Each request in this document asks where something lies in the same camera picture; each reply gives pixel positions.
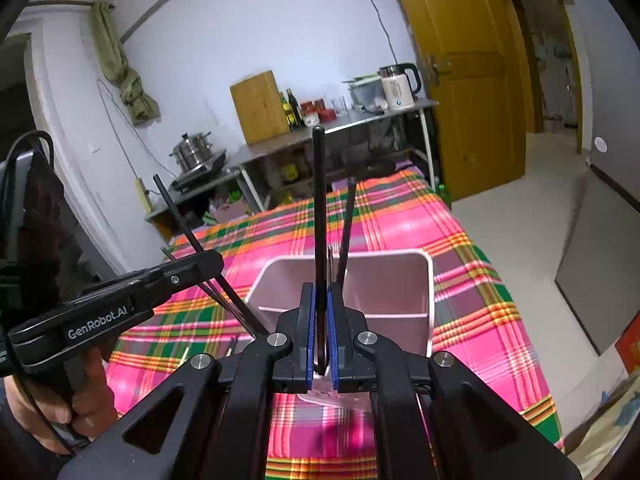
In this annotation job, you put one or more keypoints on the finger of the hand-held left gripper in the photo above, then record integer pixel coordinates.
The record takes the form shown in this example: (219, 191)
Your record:
(200, 267)

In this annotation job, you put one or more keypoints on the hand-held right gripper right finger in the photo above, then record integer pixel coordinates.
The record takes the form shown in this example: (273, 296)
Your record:
(334, 340)

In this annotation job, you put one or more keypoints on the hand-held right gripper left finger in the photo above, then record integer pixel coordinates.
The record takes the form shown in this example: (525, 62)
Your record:
(308, 340)

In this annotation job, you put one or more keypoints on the black metal-tipped chopstick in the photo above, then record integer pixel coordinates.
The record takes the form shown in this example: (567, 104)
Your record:
(227, 310)
(347, 220)
(180, 220)
(318, 210)

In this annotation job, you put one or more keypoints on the pink plastic utensil holder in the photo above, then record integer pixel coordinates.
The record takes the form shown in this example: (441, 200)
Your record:
(390, 290)

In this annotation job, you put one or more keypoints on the person's left hand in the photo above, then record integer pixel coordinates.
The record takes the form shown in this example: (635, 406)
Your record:
(45, 410)

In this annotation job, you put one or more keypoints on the low shelf table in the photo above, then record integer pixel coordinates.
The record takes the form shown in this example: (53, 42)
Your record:
(165, 210)

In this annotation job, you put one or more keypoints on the black induction cooker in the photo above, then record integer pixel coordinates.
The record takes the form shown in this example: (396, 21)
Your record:
(200, 175)

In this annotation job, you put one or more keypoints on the beige power strip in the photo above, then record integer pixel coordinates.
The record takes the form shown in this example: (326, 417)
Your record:
(142, 195)

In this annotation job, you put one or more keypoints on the steel steamer pot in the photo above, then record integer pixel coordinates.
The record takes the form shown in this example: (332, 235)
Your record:
(192, 155)

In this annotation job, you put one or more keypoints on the pink plaid tablecloth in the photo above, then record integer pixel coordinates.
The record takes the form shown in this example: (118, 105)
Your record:
(475, 285)

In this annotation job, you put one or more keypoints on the wooden cutting board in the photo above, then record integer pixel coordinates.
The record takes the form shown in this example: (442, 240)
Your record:
(260, 107)

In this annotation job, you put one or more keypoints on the dark oil bottle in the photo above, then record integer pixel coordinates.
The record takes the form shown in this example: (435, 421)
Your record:
(285, 112)
(295, 110)

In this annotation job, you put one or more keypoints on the green plastic bottle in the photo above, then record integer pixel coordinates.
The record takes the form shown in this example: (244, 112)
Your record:
(443, 196)

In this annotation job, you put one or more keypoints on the red jar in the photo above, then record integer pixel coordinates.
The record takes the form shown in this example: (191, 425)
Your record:
(309, 112)
(325, 110)

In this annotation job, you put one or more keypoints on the steel counter table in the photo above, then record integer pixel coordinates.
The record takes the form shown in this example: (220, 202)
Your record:
(350, 117)

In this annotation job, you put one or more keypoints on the clear drinking glass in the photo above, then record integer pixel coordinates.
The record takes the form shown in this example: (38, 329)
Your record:
(341, 106)

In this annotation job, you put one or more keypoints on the green tied curtain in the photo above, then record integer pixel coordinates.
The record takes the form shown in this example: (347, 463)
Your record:
(117, 60)

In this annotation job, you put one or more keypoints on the white electric kettle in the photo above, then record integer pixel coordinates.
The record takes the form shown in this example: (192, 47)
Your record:
(397, 87)

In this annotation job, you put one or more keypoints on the red box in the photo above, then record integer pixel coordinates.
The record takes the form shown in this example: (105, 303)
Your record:
(630, 347)

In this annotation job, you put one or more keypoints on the yellow wooden door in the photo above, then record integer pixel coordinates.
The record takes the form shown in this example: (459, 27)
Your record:
(465, 20)

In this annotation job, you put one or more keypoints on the white sliding door frame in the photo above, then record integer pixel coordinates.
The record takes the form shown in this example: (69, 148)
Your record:
(60, 110)

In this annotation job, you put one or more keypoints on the yellow wooden door frame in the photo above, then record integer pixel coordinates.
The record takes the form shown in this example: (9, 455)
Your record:
(575, 60)

